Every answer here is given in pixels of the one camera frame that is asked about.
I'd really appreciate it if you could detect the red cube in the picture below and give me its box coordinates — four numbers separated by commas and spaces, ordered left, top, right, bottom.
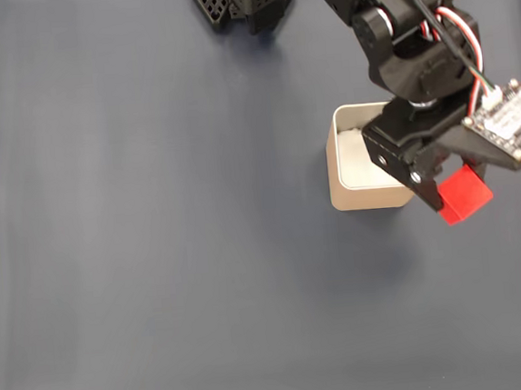
435, 161, 497, 227

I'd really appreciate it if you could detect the beige square box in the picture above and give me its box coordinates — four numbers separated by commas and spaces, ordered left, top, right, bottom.
321, 98, 418, 215

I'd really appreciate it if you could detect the white crumpled cloth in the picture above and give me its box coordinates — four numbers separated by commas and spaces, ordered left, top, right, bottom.
336, 121, 401, 191

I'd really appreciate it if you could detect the dark blue table mat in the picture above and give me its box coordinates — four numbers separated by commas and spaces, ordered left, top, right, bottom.
0, 0, 521, 390

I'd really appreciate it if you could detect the bare circuit board camera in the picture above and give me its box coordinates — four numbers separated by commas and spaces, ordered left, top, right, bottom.
433, 76, 521, 181

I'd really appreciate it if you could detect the red white black wire bundle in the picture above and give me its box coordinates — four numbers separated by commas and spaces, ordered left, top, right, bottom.
387, 0, 506, 120

